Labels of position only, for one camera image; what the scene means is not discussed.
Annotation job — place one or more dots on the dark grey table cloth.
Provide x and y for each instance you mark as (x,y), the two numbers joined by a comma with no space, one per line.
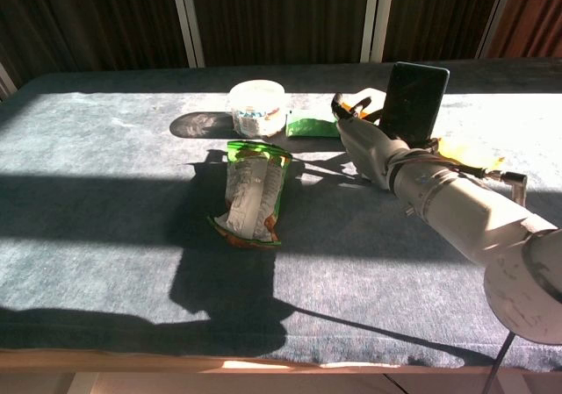
(110,117)

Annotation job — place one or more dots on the green box with orange lid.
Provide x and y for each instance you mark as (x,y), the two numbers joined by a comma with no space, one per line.
(376,95)

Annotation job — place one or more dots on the small green packet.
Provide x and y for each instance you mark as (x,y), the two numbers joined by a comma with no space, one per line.
(309,127)

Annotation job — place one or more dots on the black smartphone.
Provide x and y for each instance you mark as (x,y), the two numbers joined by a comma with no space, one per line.
(412,100)

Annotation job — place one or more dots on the dark brown curtain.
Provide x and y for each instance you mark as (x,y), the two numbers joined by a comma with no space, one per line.
(439,16)
(88,16)
(281,16)

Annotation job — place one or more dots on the white window frame post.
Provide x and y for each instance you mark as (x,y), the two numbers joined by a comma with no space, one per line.
(377,16)
(6,82)
(496,16)
(188,16)

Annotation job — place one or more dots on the red curtain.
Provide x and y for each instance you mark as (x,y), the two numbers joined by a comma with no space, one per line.
(535,16)

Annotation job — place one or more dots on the clear plastic tub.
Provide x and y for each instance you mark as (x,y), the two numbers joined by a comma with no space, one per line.
(257,104)

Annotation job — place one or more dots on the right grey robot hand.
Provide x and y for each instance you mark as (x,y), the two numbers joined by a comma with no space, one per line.
(366,148)

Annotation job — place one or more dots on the green and white snack bag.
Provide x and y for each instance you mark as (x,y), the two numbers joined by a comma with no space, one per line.
(252,192)

